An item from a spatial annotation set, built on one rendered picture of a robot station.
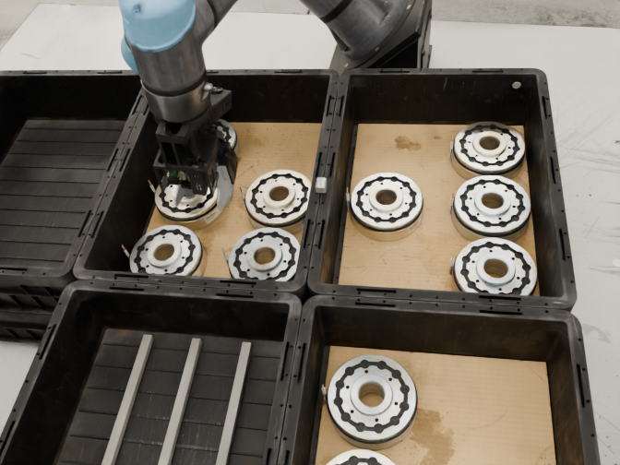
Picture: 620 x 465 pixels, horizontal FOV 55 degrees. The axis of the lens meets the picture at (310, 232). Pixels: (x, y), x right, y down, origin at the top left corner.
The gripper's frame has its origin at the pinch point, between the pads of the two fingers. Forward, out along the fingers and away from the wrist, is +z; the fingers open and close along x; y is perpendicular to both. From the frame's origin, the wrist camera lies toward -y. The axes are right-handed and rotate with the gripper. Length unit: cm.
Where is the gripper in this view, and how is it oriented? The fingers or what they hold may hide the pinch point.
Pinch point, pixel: (209, 193)
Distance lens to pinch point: 91.5
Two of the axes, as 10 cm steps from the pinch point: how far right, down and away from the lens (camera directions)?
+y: -1.4, 8.1, -5.7
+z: 0.1, 5.8, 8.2
